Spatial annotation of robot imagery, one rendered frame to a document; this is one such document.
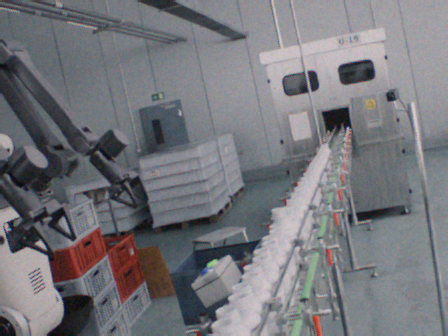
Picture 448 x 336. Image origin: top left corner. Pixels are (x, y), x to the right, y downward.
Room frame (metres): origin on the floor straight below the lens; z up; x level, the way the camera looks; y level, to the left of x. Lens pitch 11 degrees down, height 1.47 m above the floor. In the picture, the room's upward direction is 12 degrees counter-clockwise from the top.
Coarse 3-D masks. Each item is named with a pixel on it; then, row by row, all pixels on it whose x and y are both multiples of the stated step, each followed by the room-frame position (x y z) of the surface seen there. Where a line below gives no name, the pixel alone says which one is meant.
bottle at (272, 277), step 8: (256, 256) 1.16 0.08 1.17; (264, 256) 1.16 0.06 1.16; (264, 264) 1.13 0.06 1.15; (264, 272) 1.13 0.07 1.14; (272, 272) 1.14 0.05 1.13; (272, 280) 1.12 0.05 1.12; (272, 288) 1.12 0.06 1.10; (280, 288) 1.14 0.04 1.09; (280, 296) 1.13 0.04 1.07; (280, 312) 1.12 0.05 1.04
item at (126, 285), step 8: (136, 264) 4.60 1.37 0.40; (128, 272) 4.69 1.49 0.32; (136, 272) 4.55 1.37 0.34; (120, 280) 4.20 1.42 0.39; (128, 280) 4.35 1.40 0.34; (136, 280) 4.50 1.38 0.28; (144, 280) 4.67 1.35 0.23; (120, 288) 4.16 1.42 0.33; (128, 288) 4.30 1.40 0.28; (136, 288) 4.45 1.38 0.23; (120, 296) 4.10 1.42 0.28; (128, 296) 4.24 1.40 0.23
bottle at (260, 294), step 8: (256, 272) 1.04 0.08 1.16; (248, 280) 1.02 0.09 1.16; (256, 280) 1.02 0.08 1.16; (256, 288) 1.02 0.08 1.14; (256, 296) 1.01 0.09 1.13; (264, 296) 1.01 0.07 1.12; (264, 304) 1.01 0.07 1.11; (272, 312) 1.02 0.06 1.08; (272, 320) 1.01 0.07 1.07; (272, 328) 1.01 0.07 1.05
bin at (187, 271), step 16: (256, 240) 2.23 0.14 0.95; (192, 256) 2.24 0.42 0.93; (208, 256) 2.27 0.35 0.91; (224, 256) 2.26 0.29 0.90; (240, 256) 2.25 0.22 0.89; (176, 272) 1.98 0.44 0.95; (192, 272) 1.96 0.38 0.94; (240, 272) 1.94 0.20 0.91; (176, 288) 1.98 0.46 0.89; (192, 288) 1.97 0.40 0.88; (192, 304) 1.97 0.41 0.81; (224, 304) 1.95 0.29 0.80; (192, 320) 1.98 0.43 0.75
